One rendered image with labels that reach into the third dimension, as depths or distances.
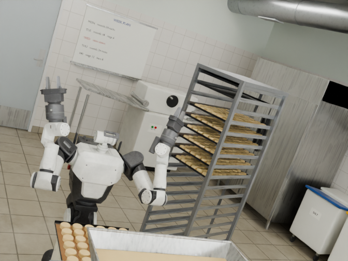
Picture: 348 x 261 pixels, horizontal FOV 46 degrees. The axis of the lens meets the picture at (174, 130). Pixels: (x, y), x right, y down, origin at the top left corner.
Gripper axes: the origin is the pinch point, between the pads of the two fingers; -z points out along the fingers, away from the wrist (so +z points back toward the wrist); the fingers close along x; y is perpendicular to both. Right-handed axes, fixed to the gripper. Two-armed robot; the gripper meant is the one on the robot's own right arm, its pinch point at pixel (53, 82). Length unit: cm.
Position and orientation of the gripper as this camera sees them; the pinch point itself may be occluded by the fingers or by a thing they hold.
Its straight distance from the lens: 210.8
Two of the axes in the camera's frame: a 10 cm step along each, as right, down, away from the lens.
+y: -1.2, 0.5, -9.9
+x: 9.9, -0.4, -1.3
